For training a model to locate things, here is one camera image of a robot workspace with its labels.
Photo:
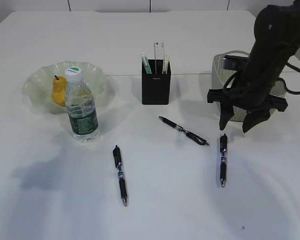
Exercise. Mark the yellow pear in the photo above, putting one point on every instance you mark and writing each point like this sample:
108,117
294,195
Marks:
58,90

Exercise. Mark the black gel pen centre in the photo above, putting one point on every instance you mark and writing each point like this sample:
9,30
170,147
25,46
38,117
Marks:
197,139

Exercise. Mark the black blue gel pen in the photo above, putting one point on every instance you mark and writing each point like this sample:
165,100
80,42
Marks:
223,165

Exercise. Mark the green wavy glass plate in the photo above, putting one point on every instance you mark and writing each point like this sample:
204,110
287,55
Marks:
38,87

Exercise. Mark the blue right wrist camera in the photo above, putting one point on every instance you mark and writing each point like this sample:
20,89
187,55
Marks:
233,62

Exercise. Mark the mint green utility knife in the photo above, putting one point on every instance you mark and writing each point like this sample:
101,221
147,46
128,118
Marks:
145,63

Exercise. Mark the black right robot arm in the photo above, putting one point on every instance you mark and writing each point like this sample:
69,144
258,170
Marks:
277,38

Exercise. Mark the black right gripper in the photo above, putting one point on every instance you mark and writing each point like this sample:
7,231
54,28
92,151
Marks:
255,99

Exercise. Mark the green perforated plastic basket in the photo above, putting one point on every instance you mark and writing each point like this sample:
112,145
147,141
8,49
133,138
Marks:
221,75

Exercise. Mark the black square pen holder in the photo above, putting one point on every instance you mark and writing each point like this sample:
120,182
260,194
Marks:
155,86

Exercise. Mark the clear water bottle green label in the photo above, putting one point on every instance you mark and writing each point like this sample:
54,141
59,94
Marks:
80,106

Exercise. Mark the clear plastic ruler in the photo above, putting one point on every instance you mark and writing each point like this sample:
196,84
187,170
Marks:
158,52

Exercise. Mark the yellow-green pen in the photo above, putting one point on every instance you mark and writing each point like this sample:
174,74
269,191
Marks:
165,63

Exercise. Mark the black gel pen left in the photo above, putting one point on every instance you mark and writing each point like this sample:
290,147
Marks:
121,175

